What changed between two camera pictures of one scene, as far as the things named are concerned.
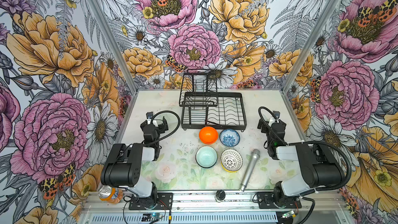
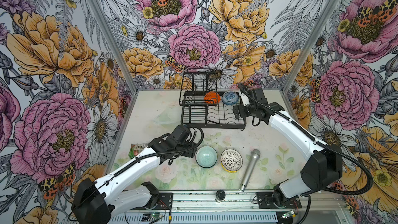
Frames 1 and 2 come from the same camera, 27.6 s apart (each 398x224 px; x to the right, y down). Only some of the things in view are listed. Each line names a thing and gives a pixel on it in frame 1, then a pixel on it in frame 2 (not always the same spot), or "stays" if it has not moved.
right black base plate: [266, 200] stays
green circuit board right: [289, 214] stays
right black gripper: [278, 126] → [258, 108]
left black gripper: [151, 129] → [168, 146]
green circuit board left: [152, 217] stays
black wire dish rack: [204, 108] stays
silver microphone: [255, 155] stays
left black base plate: [161, 201] stays
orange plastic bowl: [208, 135] → [212, 97]
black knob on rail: [220, 194] stays
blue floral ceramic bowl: [229, 137] → [230, 98]
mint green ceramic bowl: [206, 156] stays
